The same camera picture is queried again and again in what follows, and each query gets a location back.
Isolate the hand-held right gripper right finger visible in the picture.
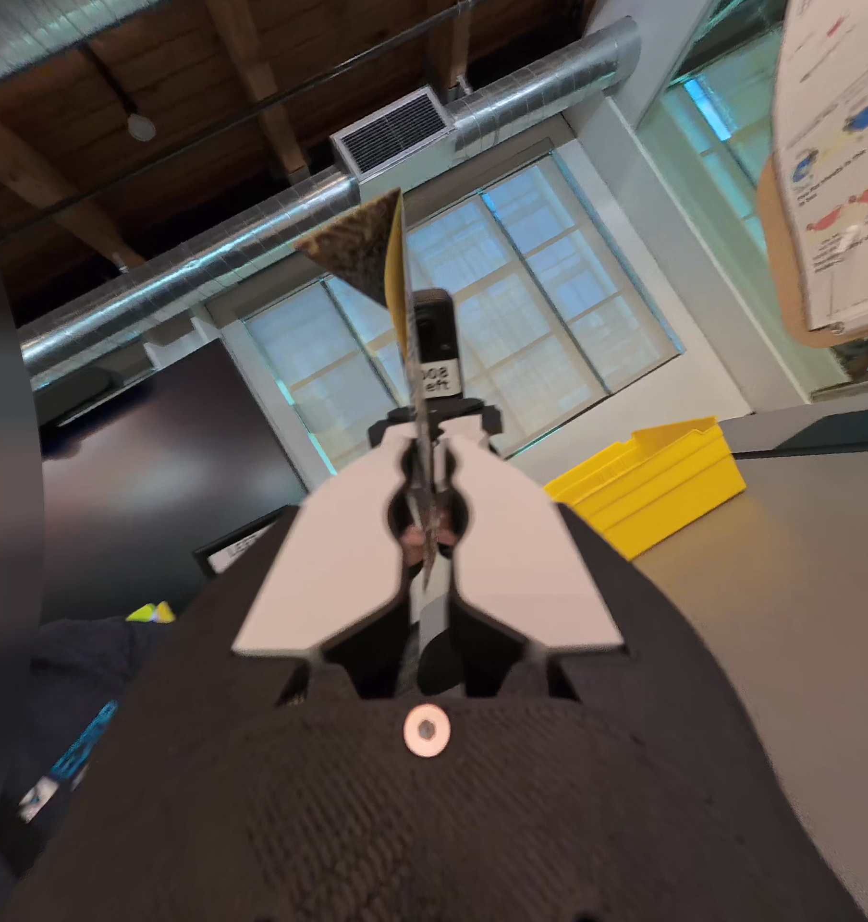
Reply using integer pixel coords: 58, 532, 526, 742
434, 432, 627, 661

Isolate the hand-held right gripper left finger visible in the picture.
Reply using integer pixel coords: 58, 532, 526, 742
231, 436, 425, 661

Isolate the black patterned origami paper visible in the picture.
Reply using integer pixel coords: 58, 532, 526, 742
293, 187, 445, 590

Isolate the framed black-white marker sign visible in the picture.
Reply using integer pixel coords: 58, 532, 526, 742
191, 515, 280, 579

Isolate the large paned window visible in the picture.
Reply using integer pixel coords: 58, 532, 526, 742
243, 153, 688, 473

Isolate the yellow plastic bin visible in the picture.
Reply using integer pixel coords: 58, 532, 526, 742
544, 415, 749, 563

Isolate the large dark screen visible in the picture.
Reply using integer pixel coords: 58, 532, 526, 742
39, 337, 314, 624

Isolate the white vent grille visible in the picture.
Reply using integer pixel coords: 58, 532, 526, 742
330, 86, 456, 182

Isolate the white instruction poster board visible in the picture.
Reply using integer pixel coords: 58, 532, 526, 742
754, 0, 868, 352

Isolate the silver ventilation duct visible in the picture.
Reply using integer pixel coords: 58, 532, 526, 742
0, 0, 171, 95
17, 16, 644, 376

